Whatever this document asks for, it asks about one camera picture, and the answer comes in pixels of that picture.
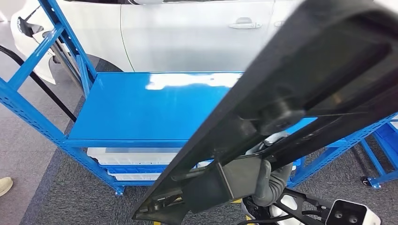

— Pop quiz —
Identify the white plastic bin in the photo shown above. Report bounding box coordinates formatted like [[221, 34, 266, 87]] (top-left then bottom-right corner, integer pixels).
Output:
[[87, 147, 183, 165], [108, 172, 162, 181]]

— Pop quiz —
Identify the blue plastic bin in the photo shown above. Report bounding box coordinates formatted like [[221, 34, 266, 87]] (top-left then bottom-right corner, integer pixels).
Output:
[[107, 165, 168, 174]]

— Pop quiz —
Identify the blue wheeled bin rack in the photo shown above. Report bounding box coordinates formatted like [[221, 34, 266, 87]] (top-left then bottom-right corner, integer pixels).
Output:
[[360, 115, 398, 190]]

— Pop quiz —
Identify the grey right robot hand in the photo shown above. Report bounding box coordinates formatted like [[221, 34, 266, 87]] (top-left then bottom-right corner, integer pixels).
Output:
[[252, 132, 290, 208]]

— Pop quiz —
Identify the person's foot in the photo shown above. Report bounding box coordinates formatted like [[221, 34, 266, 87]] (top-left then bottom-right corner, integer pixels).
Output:
[[0, 177, 14, 197]]

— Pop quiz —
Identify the thick black hose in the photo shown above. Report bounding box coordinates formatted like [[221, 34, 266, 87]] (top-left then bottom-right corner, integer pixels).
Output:
[[0, 45, 77, 123]]

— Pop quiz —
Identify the white car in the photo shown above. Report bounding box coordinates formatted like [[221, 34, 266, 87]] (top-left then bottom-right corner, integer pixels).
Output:
[[11, 0, 307, 84]]

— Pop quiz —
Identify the large blue shelf rack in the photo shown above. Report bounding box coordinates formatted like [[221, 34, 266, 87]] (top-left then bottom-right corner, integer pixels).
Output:
[[0, 0, 398, 197]]

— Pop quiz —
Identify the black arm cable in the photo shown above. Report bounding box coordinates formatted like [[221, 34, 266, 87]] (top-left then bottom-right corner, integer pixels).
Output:
[[236, 211, 327, 225]]

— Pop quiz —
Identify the black camera bracket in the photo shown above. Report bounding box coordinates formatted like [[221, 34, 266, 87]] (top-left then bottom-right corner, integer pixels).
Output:
[[273, 187, 335, 225]]

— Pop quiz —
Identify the black plastic frame part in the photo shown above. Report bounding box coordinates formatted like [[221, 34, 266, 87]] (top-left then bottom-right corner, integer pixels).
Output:
[[131, 0, 398, 225]]

